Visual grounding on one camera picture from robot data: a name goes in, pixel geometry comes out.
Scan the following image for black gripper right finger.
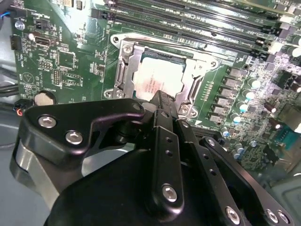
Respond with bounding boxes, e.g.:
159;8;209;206
166;93;296;226

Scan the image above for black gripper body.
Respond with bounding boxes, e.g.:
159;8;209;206
44;149;224;226

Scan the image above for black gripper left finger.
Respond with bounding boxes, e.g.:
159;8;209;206
20;90;185;218

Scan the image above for silver CPU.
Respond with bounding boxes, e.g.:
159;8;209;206
133;55;189;101

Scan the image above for metal socket cover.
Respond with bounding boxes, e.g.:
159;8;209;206
121;41;214;111

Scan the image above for thin metal locking lever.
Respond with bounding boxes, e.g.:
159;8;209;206
117;35;217;59

